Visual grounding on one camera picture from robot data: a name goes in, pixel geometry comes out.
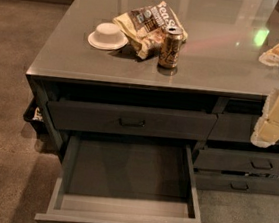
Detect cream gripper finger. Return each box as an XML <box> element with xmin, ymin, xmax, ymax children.
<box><xmin>258</xmin><ymin>43</ymin><xmax>279</xmax><ymax>67</ymax></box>
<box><xmin>250</xmin><ymin>89</ymin><xmax>279</xmax><ymax>148</ymax></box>

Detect orange soda can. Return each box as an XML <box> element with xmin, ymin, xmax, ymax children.
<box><xmin>158</xmin><ymin>26</ymin><xmax>183</xmax><ymax>69</ymax></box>

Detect middle right drawer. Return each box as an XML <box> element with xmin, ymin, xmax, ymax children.
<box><xmin>194</xmin><ymin>148</ymin><xmax>279</xmax><ymax>175</ymax></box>

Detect top right drawer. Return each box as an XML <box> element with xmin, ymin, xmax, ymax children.
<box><xmin>207</xmin><ymin>109</ymin><xmax>279</xmax><ymax>148</ymax></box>

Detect bottom right drawer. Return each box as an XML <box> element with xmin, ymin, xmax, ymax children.
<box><xmin>194</xmin><ymin>173</ymin><xmax>279</xmax><ymax>196</ymax></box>

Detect grey drawer cabinet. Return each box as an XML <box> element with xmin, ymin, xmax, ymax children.
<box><xmin>8</xmin><ymin>0</ymin><xmax>279</xmax><ymax>223</ymax></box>

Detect open middle left drawer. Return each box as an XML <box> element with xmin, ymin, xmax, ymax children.
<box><xmin>35</xmin><ymin>136</ymin><xmax>203</xmax><ymax>223</ymax></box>

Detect top left drawer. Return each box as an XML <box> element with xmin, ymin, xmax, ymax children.
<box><xmin>47</xmin><ymin>100</ymin><xmax>217</xmax><ymax>140</ymax></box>

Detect sea salt chip bag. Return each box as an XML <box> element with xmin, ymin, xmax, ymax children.
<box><xmin>113</xmin><ymin>1</ymin><xmax>188</xmax><ymax>60</ymax></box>

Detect white upturned bowl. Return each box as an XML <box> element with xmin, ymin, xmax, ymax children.
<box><xmin>87</xmin><ymin>22</ymin><xmax>128</xmax><ymax>50</ymax></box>

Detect black bin beside cabinet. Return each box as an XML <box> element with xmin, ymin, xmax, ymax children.
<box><xmin>23</xmin><ymin>99</ymin><xmax>44</xmax><ymax>133</ymax></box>

